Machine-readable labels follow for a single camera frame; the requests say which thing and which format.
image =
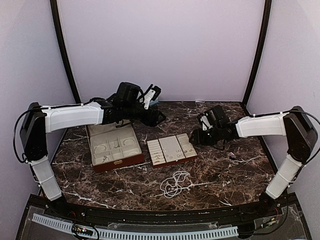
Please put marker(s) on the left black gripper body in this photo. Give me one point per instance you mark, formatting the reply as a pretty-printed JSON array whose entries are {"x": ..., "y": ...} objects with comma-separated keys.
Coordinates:
[{"x": 130, "y": 113}]

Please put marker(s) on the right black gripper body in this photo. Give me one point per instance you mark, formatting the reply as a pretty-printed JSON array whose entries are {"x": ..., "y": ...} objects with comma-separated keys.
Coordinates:
[{"x": 210, "y": 139}]

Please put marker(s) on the large red jewelry box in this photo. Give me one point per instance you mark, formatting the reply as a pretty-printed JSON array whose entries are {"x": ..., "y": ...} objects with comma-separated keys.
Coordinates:
[{"x": 109, "y": 145}]

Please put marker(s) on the small red jewelry tray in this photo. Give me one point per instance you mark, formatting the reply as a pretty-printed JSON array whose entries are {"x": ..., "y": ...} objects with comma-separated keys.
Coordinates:
[{"x": 171, "y": 150}]

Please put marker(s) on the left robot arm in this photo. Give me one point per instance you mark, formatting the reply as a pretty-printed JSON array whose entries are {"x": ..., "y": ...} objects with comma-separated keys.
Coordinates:
[{"x": 38, "y": 121}]

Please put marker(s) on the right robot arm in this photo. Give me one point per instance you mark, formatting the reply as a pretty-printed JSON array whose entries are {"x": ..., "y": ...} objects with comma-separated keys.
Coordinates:
[{"x": 293, "y": 126}]

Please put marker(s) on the light blue faceted cup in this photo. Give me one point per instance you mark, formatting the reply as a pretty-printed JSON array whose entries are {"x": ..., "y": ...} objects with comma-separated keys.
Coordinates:
[{"x": 154, "y": 102}]

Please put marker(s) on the white cable duct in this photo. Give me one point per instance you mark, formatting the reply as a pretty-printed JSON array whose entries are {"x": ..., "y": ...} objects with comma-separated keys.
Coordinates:
[{"x": 119, "y": 231}]

